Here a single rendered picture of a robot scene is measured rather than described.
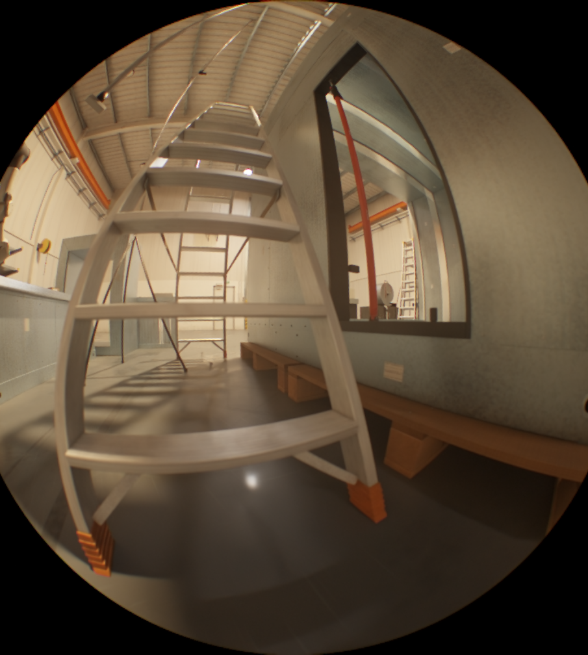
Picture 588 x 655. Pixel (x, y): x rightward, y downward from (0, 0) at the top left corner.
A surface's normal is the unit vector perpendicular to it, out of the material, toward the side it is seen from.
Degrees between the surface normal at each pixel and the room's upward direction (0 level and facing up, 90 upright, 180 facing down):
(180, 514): 0
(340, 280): 90
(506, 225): 90
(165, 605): 0
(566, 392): 90
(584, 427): 90
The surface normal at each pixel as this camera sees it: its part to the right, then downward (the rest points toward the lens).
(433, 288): -0.90, 0.02
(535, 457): 0.00, -1.00
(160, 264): 0.43, 0.03
